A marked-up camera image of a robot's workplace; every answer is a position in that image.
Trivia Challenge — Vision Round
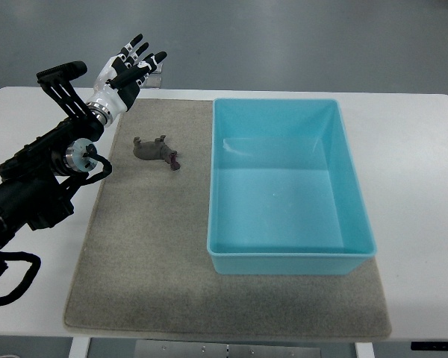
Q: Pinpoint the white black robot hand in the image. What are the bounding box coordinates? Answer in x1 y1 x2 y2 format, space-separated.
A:
87 34 167 125

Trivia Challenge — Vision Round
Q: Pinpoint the brown toy hippo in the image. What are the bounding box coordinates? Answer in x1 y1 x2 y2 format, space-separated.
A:
133 135 181 171

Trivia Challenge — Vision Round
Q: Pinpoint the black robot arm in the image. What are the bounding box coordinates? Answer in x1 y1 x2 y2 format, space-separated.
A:
0 61 112 307

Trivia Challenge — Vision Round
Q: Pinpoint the blue plastic box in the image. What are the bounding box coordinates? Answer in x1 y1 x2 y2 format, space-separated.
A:
207 98 376 275

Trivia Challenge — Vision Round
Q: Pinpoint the lower clear floor plate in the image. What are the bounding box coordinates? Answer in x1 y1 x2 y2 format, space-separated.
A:
142 75 162 89

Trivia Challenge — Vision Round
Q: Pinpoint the grey felt mat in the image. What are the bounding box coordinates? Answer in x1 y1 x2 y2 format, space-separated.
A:
64 99 391 342

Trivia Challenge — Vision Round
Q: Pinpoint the grey metal table crossbar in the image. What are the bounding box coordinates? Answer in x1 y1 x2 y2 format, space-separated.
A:
134 340 322 358

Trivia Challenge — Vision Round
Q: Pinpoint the white left table leg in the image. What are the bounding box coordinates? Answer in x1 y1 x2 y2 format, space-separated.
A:
68 337 91 358

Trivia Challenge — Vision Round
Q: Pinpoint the white table leg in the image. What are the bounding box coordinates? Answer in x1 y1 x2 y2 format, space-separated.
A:
68 337 91 358
355 342 376 358

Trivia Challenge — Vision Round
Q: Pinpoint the white right table leg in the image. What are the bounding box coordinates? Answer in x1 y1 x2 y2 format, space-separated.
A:
355 342 376 358

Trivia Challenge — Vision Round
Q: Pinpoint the black table control panel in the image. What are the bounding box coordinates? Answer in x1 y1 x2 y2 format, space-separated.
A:
411 341 448 351

